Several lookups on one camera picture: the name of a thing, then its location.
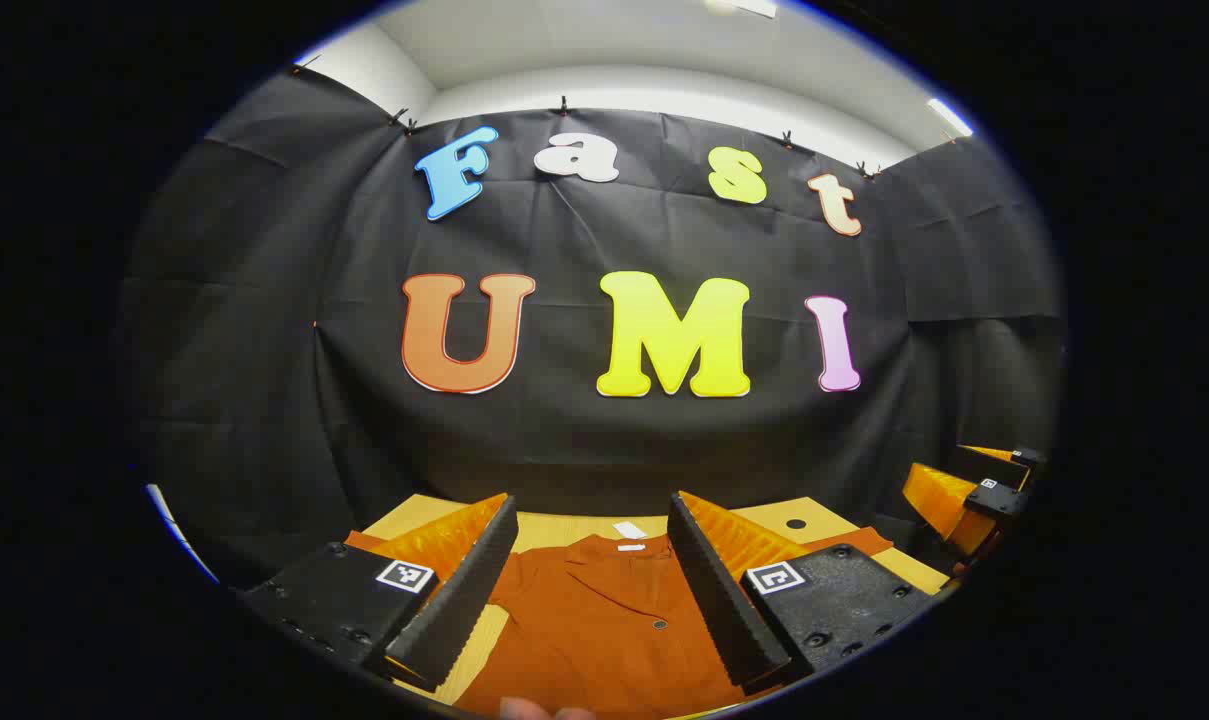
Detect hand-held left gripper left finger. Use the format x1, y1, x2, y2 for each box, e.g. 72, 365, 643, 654
236, 492, 521, 693

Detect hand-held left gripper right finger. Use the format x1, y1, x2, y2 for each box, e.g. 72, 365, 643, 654
667, 490, 937, 701

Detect orange short-sleeved garment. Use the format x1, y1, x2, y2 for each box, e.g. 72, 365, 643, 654
344, 527, 895, 719

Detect black backdrop cloth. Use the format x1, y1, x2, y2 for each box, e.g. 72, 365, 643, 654
124, 65, 1065, 591

